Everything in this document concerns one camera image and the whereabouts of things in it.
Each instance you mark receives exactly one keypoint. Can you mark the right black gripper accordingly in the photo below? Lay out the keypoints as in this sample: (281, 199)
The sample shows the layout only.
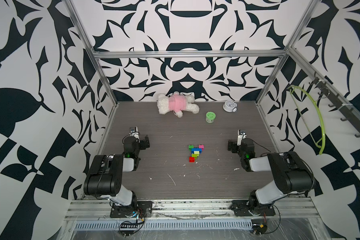
(234, 146)

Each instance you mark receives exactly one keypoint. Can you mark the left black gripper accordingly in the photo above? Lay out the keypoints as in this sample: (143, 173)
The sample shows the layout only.
(143, 145)

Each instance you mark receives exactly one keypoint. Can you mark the blue long lego brick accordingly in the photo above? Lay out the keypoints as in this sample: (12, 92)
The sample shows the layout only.
(196, 149)

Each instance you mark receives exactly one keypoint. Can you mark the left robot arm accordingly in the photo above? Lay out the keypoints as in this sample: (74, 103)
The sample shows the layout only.
(104, 179)

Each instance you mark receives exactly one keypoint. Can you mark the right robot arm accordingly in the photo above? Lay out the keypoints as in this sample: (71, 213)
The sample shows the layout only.
(291, 176)

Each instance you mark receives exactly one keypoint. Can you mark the green lidded jar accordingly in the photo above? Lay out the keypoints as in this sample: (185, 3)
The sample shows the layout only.
(210, 117)

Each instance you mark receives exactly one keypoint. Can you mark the white alarm clock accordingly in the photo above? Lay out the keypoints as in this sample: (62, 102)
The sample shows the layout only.
(230, 107)

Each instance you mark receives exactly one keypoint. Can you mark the white teddy bear pink shirt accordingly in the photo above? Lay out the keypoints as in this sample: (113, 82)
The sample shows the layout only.
(177, 104)

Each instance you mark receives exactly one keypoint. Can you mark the green toy bow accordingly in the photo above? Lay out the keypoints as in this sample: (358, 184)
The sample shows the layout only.
(310, 115)

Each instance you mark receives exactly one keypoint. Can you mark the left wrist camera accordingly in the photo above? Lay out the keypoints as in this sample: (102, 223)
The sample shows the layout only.
(134, 132)

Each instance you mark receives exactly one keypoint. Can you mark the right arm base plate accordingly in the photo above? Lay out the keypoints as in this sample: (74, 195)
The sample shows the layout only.
(245, 208)

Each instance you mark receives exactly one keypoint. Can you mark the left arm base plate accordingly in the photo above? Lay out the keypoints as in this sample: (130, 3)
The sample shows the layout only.
(139, 208)

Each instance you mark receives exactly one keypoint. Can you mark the black wall hook rack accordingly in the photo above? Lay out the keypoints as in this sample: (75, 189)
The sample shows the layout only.
(337, 101)

